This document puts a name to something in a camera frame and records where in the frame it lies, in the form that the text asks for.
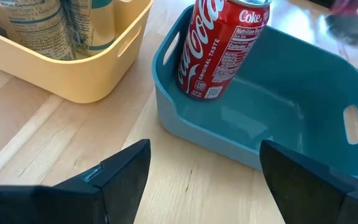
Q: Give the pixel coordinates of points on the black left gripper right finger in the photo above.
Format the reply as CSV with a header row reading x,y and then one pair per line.
x,y
300,193

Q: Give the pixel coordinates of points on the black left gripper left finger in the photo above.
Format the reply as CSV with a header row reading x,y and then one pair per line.
x,y
120,186

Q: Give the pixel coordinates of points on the red Coca-Cola can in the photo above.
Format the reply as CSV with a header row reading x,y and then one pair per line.
x,y
216,53
353,6

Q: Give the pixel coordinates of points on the beige soda can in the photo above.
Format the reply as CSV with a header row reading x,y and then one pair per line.
x,y
36,28
95,28

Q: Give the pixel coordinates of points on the yellow plastic bin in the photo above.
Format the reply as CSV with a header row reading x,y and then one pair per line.
x,y
82,81

